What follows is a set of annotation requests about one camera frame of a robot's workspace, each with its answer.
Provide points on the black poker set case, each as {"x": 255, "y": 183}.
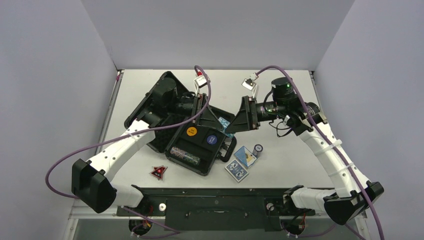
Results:
{"x": 185, "y": 139}

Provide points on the orange big blind button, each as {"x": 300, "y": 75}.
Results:
{"x": 191, "y": 131}

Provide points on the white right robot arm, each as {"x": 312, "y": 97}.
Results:
{"x": 352, "y": 190}

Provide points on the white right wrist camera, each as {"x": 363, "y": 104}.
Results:
{"x": 251, "y": 85}

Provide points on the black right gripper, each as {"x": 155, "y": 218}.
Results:
{"x": 249, "y": 112}

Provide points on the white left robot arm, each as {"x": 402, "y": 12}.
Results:
{"x": 91, "y": 180}

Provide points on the blue small blind button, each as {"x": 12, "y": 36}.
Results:
{"x": 212, "y": 139}

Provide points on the light blue chip stack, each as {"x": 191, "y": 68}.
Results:
{"x": 225, "y": 123}

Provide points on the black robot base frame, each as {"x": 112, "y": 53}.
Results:
{"x": 218, "y": 209}

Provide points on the blue patterned card deck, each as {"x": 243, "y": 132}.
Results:
{"x": 236, "y": 170}

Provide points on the blue ace card box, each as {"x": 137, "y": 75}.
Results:
{"x": 245, "y": 157}

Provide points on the yellow-blue chip stack bottom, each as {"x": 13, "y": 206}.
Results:
{"x": 195, "y": 160}

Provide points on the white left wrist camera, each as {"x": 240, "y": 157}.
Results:
{"x": 199, "y": 82}

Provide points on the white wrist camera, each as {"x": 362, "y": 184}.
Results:
{"x": 199, "y": 82}
{"x": 251, "y": 85}

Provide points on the purple 500 chip stack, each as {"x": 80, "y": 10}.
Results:
{"x": 257, "y": 150}

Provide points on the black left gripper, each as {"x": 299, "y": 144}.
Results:
{"x": 208, "y": 119}

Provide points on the triangular all in marker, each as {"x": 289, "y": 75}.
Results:
{"x": 158, "y": 172}

